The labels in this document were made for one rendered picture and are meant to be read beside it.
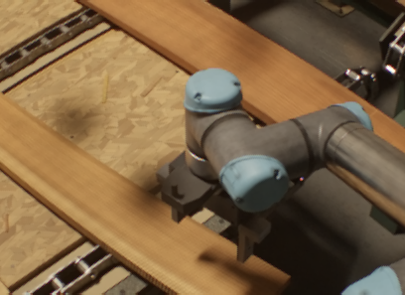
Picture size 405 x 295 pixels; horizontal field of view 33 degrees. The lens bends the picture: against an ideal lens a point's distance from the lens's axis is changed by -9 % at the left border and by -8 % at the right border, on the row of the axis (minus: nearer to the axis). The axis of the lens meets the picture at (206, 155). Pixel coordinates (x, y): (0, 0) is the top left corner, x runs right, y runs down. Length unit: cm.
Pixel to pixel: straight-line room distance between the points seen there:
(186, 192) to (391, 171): 34
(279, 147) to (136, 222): 51
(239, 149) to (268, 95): 69
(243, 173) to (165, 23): 95
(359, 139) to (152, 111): 81
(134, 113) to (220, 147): 71
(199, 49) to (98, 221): 53
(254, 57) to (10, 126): 58
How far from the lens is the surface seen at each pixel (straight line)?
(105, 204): 140
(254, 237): 110
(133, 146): 155
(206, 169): 103
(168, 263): 131
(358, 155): 87
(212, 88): 96
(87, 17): 191
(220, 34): 176
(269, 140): 92
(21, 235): 144
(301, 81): 164
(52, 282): 135
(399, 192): 80
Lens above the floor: 195
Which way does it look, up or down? 47 degrees down
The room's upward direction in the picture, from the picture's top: straight up
